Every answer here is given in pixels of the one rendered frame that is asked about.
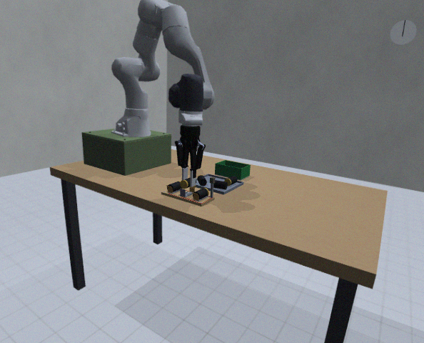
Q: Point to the black battery with gold end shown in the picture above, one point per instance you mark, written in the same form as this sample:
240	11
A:
220	184
202	181
202	193
175	186
185	183
231	180

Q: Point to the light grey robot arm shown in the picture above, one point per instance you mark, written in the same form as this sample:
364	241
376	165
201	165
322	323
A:
191	94

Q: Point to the light blue tray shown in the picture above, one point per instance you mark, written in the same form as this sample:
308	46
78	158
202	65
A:
216	190

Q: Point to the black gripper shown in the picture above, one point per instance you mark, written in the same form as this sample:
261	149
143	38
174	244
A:
190	141

